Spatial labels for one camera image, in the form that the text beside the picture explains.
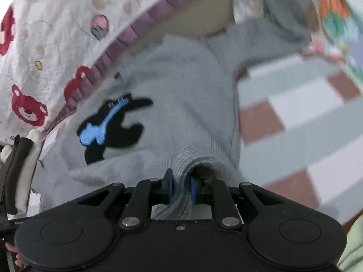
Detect grey knit sweater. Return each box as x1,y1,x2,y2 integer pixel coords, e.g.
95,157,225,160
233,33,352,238
33,0,314,219

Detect person left hand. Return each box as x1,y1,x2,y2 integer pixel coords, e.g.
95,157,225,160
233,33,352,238
5,242,24,268

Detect folded white garment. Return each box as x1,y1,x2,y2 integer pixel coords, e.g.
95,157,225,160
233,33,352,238
1,130,42,215

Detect folded dark brown garment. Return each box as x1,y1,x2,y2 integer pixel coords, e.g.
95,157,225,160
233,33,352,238
1,135,33,215

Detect checkered bed sheet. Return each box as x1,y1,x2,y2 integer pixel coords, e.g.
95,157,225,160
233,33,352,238
28,50,363,227

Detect pale green blanket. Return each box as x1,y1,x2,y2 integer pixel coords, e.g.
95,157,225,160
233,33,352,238
337,216,363,272

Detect cream mattress side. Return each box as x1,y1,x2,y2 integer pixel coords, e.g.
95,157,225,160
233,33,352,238
127,0,234,55

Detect white red bear quilt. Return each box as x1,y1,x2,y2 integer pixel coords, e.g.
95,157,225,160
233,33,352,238
0,0,228,148

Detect colourful floral quilt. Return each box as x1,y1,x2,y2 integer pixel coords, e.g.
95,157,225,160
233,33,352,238
233,0,362,88

